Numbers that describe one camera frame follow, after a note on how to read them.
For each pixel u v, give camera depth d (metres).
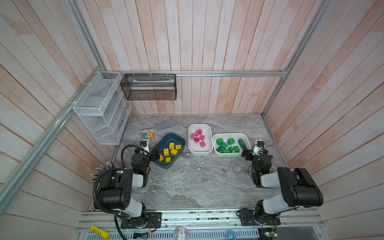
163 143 1.00
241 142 1.01
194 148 1.01
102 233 0.68
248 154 0.82
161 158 0.93
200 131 1.07
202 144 1.01
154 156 0.82
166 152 0.95
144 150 0.76
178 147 0.99
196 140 1.04
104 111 0.69
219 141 1.03
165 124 1.12
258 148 0.78
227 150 0.98
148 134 1.07
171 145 0.98
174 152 0.95
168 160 0.94
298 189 0.45
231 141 1.01
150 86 1.04
